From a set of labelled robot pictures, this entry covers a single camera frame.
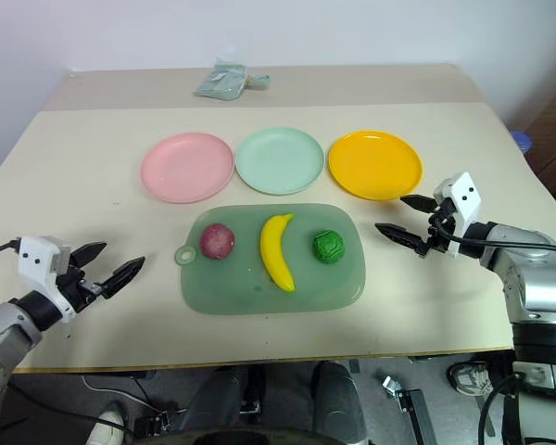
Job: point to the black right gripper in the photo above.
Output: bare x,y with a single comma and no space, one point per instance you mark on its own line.
438,236

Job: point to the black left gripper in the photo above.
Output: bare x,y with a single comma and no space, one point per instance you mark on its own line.
76,289

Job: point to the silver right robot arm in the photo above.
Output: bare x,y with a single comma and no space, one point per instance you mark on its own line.
533,287

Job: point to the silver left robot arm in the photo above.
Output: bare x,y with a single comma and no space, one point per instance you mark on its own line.
4,334

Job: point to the yellow plate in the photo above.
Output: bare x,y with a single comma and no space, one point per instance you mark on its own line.
375,165

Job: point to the green round vegetable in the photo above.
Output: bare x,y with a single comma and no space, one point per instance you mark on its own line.
328,247

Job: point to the round purple-red fruit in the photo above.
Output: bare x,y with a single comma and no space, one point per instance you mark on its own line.
217,241

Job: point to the pink plate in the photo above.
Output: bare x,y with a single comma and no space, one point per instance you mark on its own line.
187,168

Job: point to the light green plate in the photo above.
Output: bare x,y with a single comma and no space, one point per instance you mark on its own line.
279,161

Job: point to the blue round object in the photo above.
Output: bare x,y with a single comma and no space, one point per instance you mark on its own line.
521,140

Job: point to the translucent green cutting board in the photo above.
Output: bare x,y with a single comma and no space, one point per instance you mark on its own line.
241,287

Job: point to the yellow banana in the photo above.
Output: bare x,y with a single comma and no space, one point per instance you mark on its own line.
273,250

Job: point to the plain white shoe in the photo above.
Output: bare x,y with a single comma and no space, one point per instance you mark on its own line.
105,428

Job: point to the brown wooden cabinet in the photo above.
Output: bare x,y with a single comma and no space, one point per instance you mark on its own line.
553,134

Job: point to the white grey sneaker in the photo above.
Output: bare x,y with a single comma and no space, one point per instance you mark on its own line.
470,377

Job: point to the dark rounded robot leg shape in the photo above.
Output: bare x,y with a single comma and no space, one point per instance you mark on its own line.
339,398

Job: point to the small crumpled plastic wrapper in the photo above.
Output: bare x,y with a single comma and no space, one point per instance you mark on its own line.
259,81

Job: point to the pale green plastic packet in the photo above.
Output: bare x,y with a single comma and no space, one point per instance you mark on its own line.
220,81

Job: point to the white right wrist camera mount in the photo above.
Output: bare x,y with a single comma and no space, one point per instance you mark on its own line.
465,194

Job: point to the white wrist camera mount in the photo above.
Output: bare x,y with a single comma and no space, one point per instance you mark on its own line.
465,194
34,259

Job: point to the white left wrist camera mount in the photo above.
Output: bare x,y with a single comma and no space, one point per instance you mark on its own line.
34,259

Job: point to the black metal stand frame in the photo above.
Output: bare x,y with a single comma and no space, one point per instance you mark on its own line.
414,408

